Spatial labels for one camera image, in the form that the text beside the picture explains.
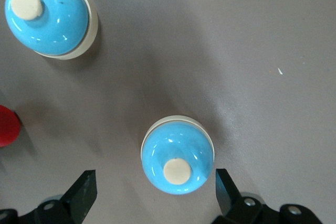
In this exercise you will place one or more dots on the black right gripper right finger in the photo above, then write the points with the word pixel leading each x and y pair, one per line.
pixel 231 203

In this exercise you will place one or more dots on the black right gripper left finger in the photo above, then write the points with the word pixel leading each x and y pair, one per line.
pixel 76 203

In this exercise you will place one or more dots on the blue desk bell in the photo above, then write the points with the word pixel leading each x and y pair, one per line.
pixel 178 145
pixel 60 19

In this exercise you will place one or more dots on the brown table mat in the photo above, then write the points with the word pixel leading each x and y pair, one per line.
pixel 236 37

